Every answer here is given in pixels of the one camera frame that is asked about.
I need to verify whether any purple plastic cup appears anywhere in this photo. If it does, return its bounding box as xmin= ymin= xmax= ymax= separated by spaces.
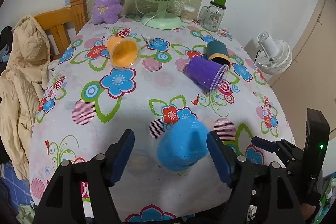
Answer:
xmin=186 ymin=57 xmax=230 ymax=94

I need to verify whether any orange plastic cup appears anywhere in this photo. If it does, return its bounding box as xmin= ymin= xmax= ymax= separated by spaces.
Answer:
xmin=106 ymin=36 xmax=140 ymax=69

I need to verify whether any cotton swab container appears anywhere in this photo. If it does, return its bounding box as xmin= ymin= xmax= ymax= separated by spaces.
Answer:
xmin=180 ymin=6 xmax=196 ymax=23

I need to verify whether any purple plush toy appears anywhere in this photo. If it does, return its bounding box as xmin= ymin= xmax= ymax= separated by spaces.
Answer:
xmin=91 ymin=0 xmax=123 ymax=24

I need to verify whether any white floor fan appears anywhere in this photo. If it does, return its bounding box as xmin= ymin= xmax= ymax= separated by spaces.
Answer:
xmin=256 ymin=32 xmax=293 ymax=75

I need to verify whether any teal and yellow cup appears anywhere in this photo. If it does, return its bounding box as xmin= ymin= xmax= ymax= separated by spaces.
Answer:
xmin=207 ymin=40 xmax=232 ymax=69

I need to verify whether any wooden chair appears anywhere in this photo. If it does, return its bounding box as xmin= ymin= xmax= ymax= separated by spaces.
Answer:
xmin=34 ymin=0 xmax=88 ymax=60

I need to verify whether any blue plastic cup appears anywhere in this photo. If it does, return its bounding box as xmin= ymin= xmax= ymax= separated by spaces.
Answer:
xmin=155 ymin=118 xmax=209 ymax=173

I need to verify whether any glass jar green lid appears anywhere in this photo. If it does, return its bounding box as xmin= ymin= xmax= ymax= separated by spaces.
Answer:
xmin=199 ymin=0 xmax=227 ymax=32

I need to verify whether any beige puffer jacket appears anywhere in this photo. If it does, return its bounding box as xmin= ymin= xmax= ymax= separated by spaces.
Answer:
xmin=1 ymin=15 xmax=51 ymax=180

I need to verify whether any floral tablecloth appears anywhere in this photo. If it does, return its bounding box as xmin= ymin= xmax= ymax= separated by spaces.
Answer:
xmin=29 ymin=15 xmax=293 ymax=222

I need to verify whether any white fan cable plug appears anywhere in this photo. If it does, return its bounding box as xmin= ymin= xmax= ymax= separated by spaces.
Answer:
xmin=141 ymin=34 xmax=154 ymax=45

